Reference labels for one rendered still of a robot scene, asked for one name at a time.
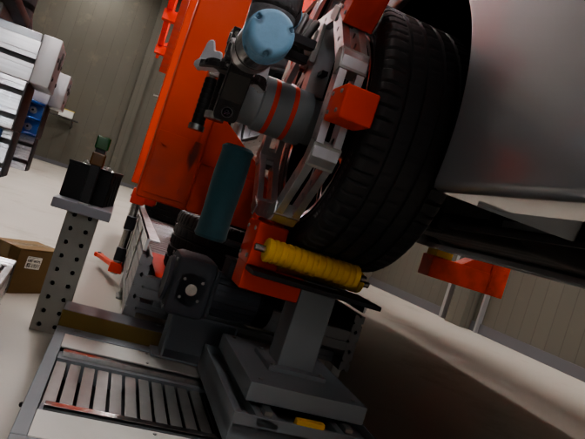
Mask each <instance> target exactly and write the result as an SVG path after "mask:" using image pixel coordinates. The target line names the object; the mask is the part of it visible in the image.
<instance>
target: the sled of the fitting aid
mask: <svg viewBox="0 0 585 439"><path fill-rule="evenodd" d="M197 369H198V373H199V376H200V379H201V381H202V383H203V386H204V389H205V393H206V396H207V398H208V401H209V403H210V406H211V409H212V413H213V415H214V418H215V421H216V423H217V426H218V429H219V433H220V435H221V438H222V439H376V438H375V436H374V435H373V434H372V433H371V432H370V431H369V430H368V429H367V428H366V427H365V425H364V424H362V425H358V424H353V423H350V422H342V421H338V420H334V419H330V418H326V417H322V416H318V415H310V414H307V413H302V412H299V411H294V410H290V409H283V408H279V407H275V406H271V405H267V404H263V403H259V402H252V401H247V400H246V399H245V397H244V396H243V394H242V392H241V390H240V388H239V385H238V384H237V382H236V380H235V378H234V376H233V374H232V371H231V370H230V369H229V367H228V365H227V363H226V361H225V358H224V356H223V355H222V353H221V351H220V349H219V347H215V346H212V345H208V344H205V345H204V347H203V351H202V354H201V356H200V359H199V362H198V366H197Z"/></svg>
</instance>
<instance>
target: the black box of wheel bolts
mask: <svg viewBox="0 0 585 439"><path fill-rule="evenodd" d="M90 165H91V164H90V162H89V161H88V159H86V160H85V161H84V162H81V161H78V160H75V159H70V163H69V166H68V169H67V172H66V174H65V177H64V182H63V184H62V187H61V190H60V193H59V194H60V195H63V196H65V197H68V198H71V199H76V200H79V198H80V195H81V192H82V190H83V187H84V182H85V180H86V176H87V173H88V171H89V168H90ZM123 177H124V175H123V174H120V173H116V172H114V171H112V170H111V168H110V167H107V166H104V167H101V170H100V173H99V175H98V178H97V183H96V185H95V188H94V191H93V194H92V196H91V201H90V204H91V205H94V206H98V207H102V208H103V207H110V206H113V205H114V202H115V199H116V197H117V194H118V188H119V186H120V183H121V180H122V178H123Z"/></svg>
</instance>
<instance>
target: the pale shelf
mask: <svg viewBox="0 0 585 439"><path fill-rule="evenodd" d="M50 205H51V206H54V207H57V208H60V209H64V210H66V211H69V212H73V213H78V214H81V215H83V216H87V217H90V218H93V219H96V220H102V221H104V222H108V223H109V221H110V218H111V214H112V211H113V208H114V206H115V205H113V206H110V207H103V208H102V207H98V206H94V205H91V204H90V205H89V206H85V205H82V204H78V200H76V199H71V198H68V197H65V196H63V195H60V194H58V195H55V196H53V198H52V201H51V203H50Z"/></svg>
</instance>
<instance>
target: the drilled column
mask: <svg viewBox="0 0 585 439"><path fill-rule="evenodd" d="M97 224H98V219H93V218H90V217H87V216H83V215H81V214H78V213H73V212H69V211H67V213H66V215H65V218H64V223H63V225H62V228H61V231H60V234H59V236H58V239H57V244H56V247H55V250H54V253H53V255H52V258H51V261H50V265H49V268H48V271H47V274H46V276H45V279H44V284H43V287H42V290H41V293H40V295H39V298H38V301H37V305H36V308H35V311H34V314H33V316H32V319H31V323H30V327H29V329H32V330H36V331H40V332H44V333H48V334H54V332H55V330H56V328H57V324H58V322H59V319H60V315H61V313H62V310H63V308H64V305H65V302H66V301H73V297H74V294H75V292H76V289H77V284H78V282H79V279H80V276H81V273H82V271H83V268H84V263H85V260H86V257H87V254H88V252H89V249H90V246H91V242H92V239H93V236H94V233H95V231H96V228H97ZM37 322H38V324H37Z"/></svg>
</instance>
